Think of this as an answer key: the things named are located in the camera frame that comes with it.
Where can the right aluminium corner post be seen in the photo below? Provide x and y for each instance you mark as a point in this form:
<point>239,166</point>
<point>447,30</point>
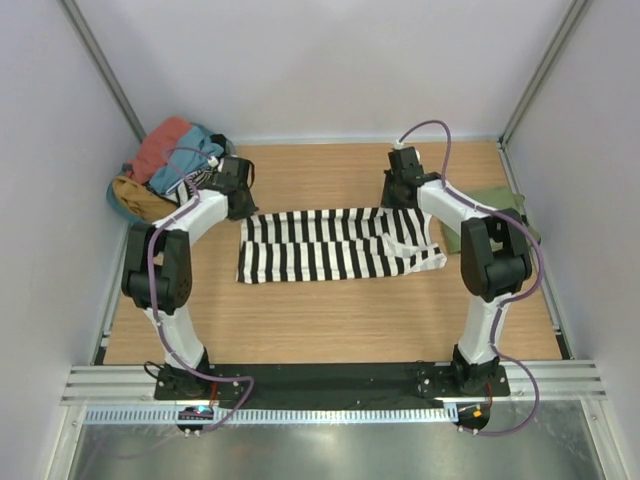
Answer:
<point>559,41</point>

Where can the perforated white cable duct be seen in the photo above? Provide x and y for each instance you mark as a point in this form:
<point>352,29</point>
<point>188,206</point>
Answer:
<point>195,415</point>

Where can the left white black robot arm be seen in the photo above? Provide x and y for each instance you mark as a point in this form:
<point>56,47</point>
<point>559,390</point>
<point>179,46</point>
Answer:
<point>157,273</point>

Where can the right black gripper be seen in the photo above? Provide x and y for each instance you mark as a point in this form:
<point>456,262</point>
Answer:
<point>387,201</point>

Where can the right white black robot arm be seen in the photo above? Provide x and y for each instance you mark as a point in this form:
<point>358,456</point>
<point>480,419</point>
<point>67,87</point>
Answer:
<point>494,259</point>

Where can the teal blue garment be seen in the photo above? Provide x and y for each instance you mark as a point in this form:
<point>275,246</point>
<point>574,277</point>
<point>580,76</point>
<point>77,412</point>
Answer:
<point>200,148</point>

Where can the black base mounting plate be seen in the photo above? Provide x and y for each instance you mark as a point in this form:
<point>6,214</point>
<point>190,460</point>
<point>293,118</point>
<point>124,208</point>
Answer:
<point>326,387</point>

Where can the red garment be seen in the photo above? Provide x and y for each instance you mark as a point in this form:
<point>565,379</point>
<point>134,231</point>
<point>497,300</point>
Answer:
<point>151,154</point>

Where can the left aluminium corner post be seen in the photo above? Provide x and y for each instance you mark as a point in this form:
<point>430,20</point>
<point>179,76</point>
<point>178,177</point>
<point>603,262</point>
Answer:
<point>101,63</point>

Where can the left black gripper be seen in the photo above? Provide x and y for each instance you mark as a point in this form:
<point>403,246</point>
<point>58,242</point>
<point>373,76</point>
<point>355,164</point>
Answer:
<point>248,210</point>

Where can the narrow striped garment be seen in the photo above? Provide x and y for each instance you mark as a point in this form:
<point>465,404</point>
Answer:
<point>185,190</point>

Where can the mustard yellow garment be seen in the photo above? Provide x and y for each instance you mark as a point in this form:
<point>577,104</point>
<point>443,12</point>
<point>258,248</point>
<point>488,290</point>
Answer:
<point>136,203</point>

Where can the teal laundry basket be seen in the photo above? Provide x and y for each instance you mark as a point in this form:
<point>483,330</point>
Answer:
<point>172,161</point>

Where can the black white striped top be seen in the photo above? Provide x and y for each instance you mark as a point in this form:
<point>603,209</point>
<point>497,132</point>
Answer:
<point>336,244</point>

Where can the aluminium corner post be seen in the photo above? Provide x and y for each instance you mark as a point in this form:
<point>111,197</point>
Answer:
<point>559,41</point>
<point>101,63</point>

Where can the aluminium front rail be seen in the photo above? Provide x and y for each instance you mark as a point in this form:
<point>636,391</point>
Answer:
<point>547,379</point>

